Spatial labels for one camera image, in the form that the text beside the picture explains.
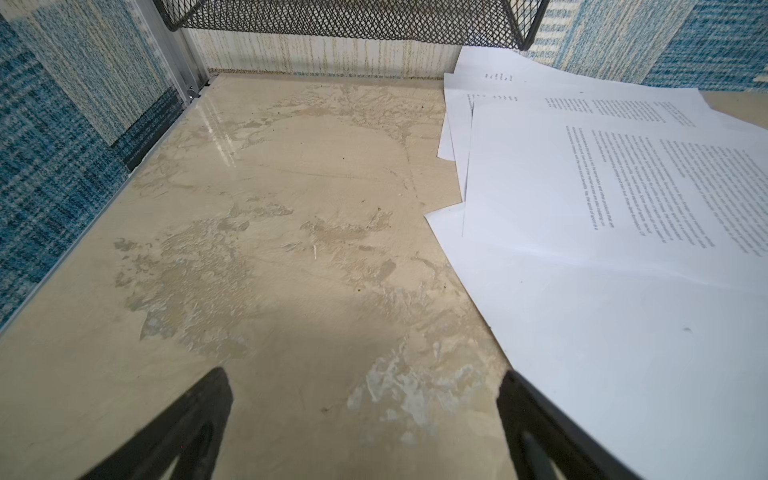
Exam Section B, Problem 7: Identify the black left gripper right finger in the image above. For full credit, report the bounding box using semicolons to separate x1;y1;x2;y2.
496;369;638;479

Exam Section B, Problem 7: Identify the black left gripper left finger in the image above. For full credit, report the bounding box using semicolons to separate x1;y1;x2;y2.
82;367;233;479

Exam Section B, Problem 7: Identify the white text paper top sheet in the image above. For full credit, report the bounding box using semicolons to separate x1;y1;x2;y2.
463;99;767;292

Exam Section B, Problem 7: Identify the white text paper sheet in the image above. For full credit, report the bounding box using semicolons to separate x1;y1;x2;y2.
443;73;767;199
463;99;767;292
436;45;595;162

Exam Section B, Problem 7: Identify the white blank paper bottom sheet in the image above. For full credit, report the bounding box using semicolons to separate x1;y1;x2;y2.
426;205;767;479

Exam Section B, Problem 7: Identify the white text paper middle sheet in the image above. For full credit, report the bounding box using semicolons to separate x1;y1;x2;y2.
443;73;767;199

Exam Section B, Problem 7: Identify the white text paper back sheet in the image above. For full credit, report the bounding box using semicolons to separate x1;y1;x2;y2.
436;45;595;162

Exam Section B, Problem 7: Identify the black wire mesh file rack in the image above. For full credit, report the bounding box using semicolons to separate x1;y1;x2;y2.
153;0;549;51

